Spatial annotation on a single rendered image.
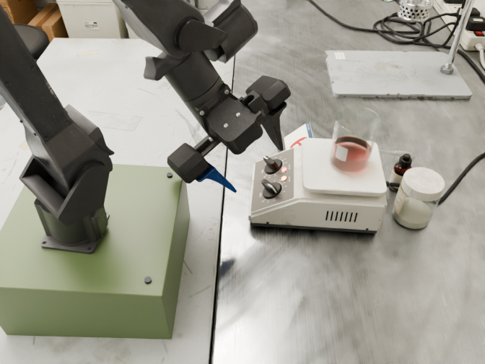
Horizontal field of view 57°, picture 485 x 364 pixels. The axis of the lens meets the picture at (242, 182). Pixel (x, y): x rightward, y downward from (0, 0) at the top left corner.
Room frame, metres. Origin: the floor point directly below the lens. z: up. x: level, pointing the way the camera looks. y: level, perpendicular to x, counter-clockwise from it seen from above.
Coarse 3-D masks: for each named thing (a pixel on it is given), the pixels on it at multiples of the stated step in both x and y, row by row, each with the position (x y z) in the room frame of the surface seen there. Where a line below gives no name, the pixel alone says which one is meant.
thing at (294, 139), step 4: (300, 128) 0.68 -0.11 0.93; (304, 128) 0.68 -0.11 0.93; (296, 132) 0.68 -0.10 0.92; (300, 132) 0.67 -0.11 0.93; (304, 132) 0.66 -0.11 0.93; (288, 136) 0.68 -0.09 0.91; (292, 136) 0.67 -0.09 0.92; (296, 136) 0.67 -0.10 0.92; (300, 136) 0.66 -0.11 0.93; (304, 136) 0.65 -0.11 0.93; (288, 140) 0.67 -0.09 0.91; (292, 140) 0.66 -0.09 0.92; (296, 140) 0.66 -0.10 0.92; (300, 140) 0.65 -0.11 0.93; (288, 144) 0.66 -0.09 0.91; (292, 144) 0.65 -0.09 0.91; (296, 144) 0.64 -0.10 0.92; (300, 144) 0.64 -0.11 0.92
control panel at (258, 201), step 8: (288, 152) 0.57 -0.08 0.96; (288, 160) 0.55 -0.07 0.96; (256, 168) 0.56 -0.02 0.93; (280, 168) 0.54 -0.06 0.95; (288, 168) 0.53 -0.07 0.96; (256, 176) 0.54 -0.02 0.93; (264, 176) 0.54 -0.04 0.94; (272, 176) 0.53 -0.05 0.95; (280, 176) 0.52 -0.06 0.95; (288, 176) 0.51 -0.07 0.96; (256, 184) 0.52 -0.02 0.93; (288, 184) 0.49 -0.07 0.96; (256, 192) 0.51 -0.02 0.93; (280, 192) 0.48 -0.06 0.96; (288, 192) 0.48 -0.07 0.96; (256, 200) 0.49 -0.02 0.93; (264, 200) 0.48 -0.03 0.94; (272, 200) 0.47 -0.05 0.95; (280, 200) 0.47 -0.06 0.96; (256, 208) 0.47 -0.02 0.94
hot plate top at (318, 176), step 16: (304, 144) 0.56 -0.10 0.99; (320, 144) 0.56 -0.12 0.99; (304, 160) 0.52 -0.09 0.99; (320, 160) 0.52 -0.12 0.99; (304, 176) 0.48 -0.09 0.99; (320, 176) 0.48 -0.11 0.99; (336, 176) 0.48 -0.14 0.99; (352, 176) 0.48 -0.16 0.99; (368, 176) 0.48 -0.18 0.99; (384, 176) 0.48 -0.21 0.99; (320, 192) 0.46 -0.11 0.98; (336, 192) 0.45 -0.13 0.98; (352, 192) 0.45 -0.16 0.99; (368, 192) 0.45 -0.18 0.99; (384, 192) 0.45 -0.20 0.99
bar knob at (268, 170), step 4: (264, 156) 0.56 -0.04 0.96; (264, 160) 0.56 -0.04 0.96; (268, 160) 0.55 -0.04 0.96; (272, 160) 0.54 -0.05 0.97; (276, 160) 0.56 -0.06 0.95; (280, 160) 0.55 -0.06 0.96; (268, 164) 0.55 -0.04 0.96; (272, 164) 0.54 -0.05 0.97; (276, 164) 0.54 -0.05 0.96; (280, 164) 0.54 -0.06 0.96; (264, 168) 0.55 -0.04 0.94; (268, 168) 0.55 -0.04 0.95; (272, 168) 0.54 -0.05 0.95; (276, 168) 0.54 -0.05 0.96; (268, 172) 0.54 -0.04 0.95; (272, 172) 0.53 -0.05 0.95
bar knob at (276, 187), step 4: (264, 180) 0.50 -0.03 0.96; (264, 184) 0.49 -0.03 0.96; (268, 184) 0.49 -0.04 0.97; (272, 184) 0.49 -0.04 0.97; (276, 184) 0.50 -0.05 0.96; (280, 184) 0.50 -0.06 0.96; (264, 188) 0.50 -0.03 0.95; (268, 188) 0.48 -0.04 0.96; (272, 188) 0.48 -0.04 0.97; (276, 188) 0.49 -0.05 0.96; (280, 188) 0.49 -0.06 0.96; (264, 192) 0.49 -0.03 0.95; (268, 192) 0.49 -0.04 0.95; (272, 192) 0.48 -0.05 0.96; (276, 192) 0.48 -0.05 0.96; (264, 196) 0.48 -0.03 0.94; (268, 196) 0.48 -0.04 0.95; (272, 196) 0.48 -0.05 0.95
